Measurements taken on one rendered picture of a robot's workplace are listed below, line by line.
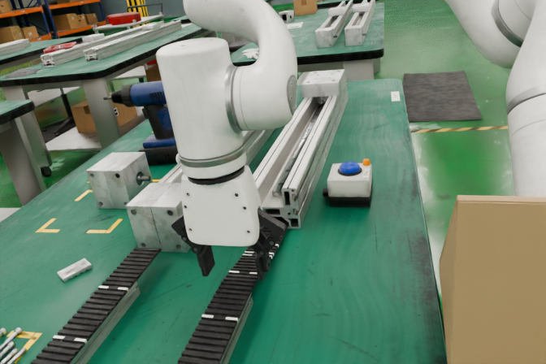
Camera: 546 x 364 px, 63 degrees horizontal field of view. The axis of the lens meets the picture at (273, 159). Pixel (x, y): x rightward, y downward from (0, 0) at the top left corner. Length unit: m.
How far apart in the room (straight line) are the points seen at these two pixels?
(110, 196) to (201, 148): 0.54
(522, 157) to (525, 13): 0.22
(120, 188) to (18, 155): 1.62
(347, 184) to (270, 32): 0.41
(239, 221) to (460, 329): 0.28
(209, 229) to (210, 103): 0.18
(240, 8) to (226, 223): 0.27
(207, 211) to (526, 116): 0.43
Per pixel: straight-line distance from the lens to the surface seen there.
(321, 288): 0.69
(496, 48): 0.79
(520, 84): 0.68
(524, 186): 0.63
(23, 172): 2.63
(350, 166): 0.87
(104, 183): 1.03
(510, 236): 0.44
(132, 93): 1.19
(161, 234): 0.82
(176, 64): 0.50
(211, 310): 0.63
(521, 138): 0.65
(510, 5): 0.76
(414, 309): 0.66
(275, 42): 0.52
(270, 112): 0.49
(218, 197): 0.56
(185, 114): 0.52
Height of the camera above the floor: 1.22
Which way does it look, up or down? 23 degrees down
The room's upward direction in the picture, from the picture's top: 8 degrees counter-clockwise
